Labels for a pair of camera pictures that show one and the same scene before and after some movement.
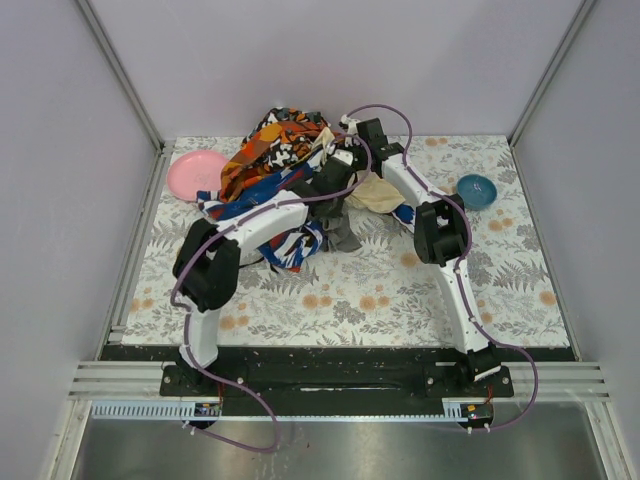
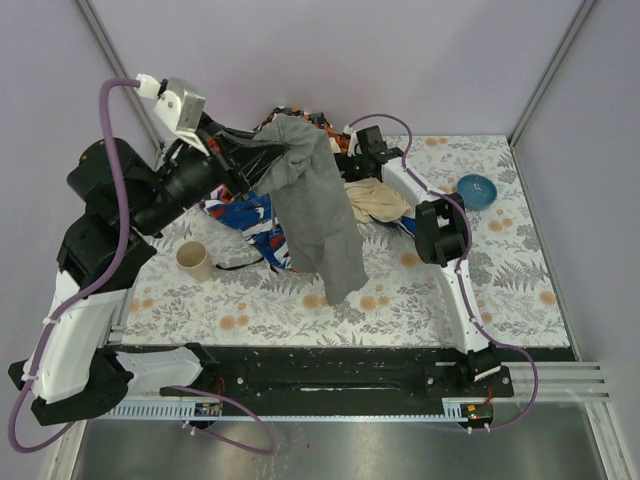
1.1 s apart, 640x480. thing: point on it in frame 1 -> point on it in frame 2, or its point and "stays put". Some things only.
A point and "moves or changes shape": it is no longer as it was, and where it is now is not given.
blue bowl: (476, 190) stays put
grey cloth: (340, 234) moves or changes shape
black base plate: (339, 381) stays put
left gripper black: (326, 208) -> (228, 161)
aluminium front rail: (529, 380) stays put
